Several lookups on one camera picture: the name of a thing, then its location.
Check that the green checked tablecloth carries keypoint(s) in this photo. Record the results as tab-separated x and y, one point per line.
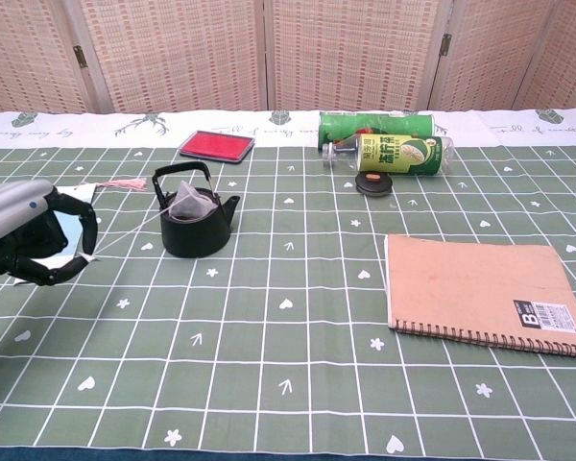
288	374

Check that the blue white bookmark pink tassel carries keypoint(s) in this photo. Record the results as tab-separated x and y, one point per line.
71	230

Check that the green label tea bottle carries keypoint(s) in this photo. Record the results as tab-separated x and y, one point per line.
398	154

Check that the bamboo folding screen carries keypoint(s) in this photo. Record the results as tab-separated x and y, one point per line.
173	53

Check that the red ink pad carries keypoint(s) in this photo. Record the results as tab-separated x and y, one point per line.
217	145

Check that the black cast iron teapot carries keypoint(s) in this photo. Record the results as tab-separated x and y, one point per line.
197	240

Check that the brown spiral notebook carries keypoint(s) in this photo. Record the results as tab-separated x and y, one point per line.
470	283

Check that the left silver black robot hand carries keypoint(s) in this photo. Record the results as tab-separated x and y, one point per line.
9	211

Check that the green chips can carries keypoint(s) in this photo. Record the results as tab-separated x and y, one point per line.
345	126

